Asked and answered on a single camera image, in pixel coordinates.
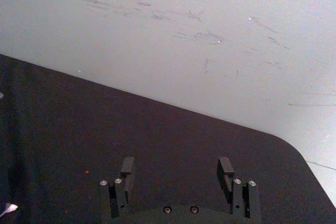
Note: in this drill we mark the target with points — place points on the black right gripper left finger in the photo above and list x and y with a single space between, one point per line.
121 195

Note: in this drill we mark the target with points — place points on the black table cloth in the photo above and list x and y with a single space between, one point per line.
147 155

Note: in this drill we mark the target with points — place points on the small white three-armed plastic piece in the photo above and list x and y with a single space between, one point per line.
8 208

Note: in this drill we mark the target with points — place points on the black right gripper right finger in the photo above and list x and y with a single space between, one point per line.
242 197

